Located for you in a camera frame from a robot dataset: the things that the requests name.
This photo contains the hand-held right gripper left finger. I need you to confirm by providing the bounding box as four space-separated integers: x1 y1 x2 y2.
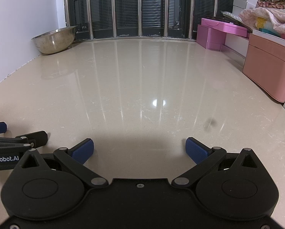
21 138 109 188

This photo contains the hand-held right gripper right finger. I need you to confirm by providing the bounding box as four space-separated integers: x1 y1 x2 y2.
171 137 262 188

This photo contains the metal bowl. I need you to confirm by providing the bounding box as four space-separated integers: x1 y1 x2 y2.
31 25 77 54

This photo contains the white long box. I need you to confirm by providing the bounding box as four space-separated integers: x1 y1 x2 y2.
225 32 250 59

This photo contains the pink flat box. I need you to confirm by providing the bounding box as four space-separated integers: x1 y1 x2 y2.
202 18 250 38

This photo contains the white flat board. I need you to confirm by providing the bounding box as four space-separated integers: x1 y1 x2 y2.
251 29 285 44

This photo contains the flat patterned packet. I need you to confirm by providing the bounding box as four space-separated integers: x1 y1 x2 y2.
221 11 246 25

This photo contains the steel window guard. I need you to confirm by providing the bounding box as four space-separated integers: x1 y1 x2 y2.
62 0 276 40

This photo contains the yellow fluffy cloth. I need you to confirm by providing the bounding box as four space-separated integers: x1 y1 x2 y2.
255 17 273 29

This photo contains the dark window with blinds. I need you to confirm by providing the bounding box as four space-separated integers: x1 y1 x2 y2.
67 0 276 40

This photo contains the red patterned blanket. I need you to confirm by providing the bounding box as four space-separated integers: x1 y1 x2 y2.
257 1 285 11

